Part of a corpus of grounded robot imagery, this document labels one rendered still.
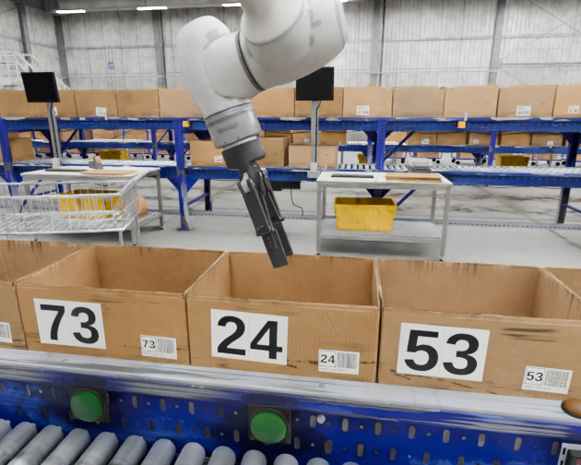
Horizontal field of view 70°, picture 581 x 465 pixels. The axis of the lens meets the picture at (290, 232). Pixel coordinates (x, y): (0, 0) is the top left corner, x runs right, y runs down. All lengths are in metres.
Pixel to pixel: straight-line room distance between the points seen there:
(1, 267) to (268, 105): 4.28
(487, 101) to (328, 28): 4.82
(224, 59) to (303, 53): 0.13
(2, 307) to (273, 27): 0.84
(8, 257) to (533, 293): 1.46
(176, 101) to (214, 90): 5.01
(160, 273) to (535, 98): 4.94
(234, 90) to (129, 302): 0.49
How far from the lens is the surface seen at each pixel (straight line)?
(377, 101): 5.27
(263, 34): 0.67
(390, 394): 0.88
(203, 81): 0.74
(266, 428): 0.90
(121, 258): 1.28
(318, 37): 0.68
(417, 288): 1.13
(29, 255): 1.45
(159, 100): 5.88
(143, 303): 0.94
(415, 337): 0.86
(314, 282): 1.12
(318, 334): 0.85
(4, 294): 1.13
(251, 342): 0.89
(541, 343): 0.91
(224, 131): 0.74
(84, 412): 1.05
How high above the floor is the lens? 1.40
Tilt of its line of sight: 16 degrees down
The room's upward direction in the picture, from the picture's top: straight up
